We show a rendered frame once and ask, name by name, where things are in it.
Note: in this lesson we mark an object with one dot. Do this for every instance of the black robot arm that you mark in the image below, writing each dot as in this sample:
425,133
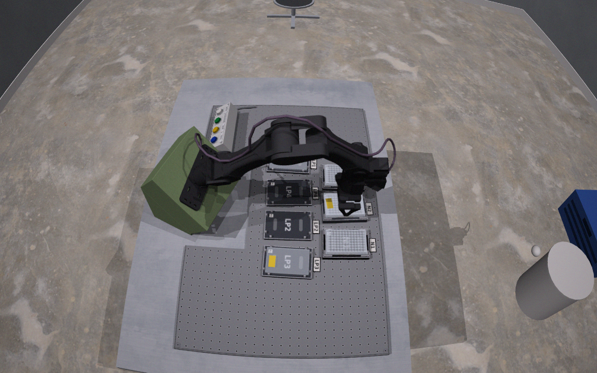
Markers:
280,146

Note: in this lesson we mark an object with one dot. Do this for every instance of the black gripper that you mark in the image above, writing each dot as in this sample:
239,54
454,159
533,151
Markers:
343,194

